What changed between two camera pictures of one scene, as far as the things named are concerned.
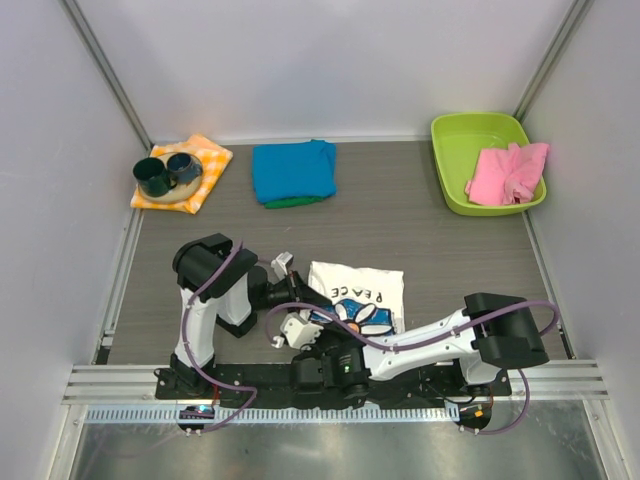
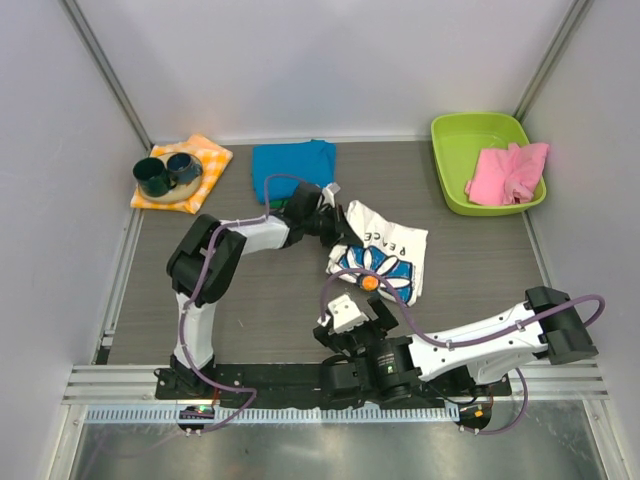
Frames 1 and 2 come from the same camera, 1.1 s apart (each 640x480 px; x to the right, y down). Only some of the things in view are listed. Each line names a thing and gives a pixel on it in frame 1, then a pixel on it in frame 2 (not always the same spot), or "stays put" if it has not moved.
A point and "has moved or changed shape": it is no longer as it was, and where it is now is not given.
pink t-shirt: (504, 176) stays put
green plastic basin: (458, 140) stays put
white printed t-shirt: (371, 299) has moved or changed shape
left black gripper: (299, 292) to (341, 234)
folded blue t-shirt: (294, 171) stays put
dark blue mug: (183, 167) stays put
